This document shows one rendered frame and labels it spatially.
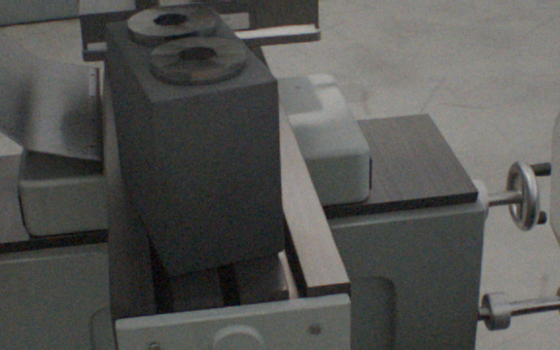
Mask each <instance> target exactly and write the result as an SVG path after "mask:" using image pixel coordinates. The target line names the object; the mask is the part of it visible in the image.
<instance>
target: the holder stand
mask: <svg viewBox="0 0 560 350"><path fill-rule="evenodd" d="M105 33H106V40H105V42H106V50H107V58H108V67H109V75H110V84H111V92H112V99H113V108H114V116H115V126H116V133H117V141H118V150H119V158H120V167H121V175H122V179H123V181H124V183H125V185H126V188H127V190H128V192H129V194H130V196H131V198H132V200H133V202H134V204H135V206H136V209H137V211H138V213H139V216H140V218H141V220H142V222H143V224H144V226H145V229H146V231H147V233H148V234H149V236H150V238H151V240H152V242H153V244H155V246H156V249H157V252H158V254H159V256H160V259H161V261H162V263H163V265H164V268H165V270H166V272H167V274H168V275H169V276H176V275H181V274H185V273H190V272H194V271H199V270H202V269H207V268H212V267H217V266H221V265H226V264H231V263H239V262H243V261H248V260H251V259H257V258H261V257H266V256H270V255H275V254H279V253H282V252H283V251H284V231H283V204H282V178H281V150H280V122H279V95H278V81H277V79H276V78H275V77H274V76H273V75H272V74H271V73H270V71H269V70H268V69H267V68H266V67H265V66H264V65H263V64H262V62H261V61H260V60H259V59H258V58H257V57H256V56H255V55H254V54H252V52H251V51H250V50H249V49H248V48H247V47H246V46H245V45H244V44H243V42H242V41H241V40H240V39H239V38H238V36H237V35H236V34H235V33H234V32H233V30H232V29H231V28H230V27H229V26H228V25H227V24H226V23H225V21H224V20H223V19H222V18H221V17H220V16H219V15H218V14H217V13H216V11H215V10H214V9H213V8H212V7H205V8H201V7H197V6H193V5H166V7H158V8H153V9H150V10H145V11H143V12H141V13H138V14H136V15H134V16H133V17H132V18H130V19H127V20H121V21H114V22H108V23H106V24H105Z"/></svg>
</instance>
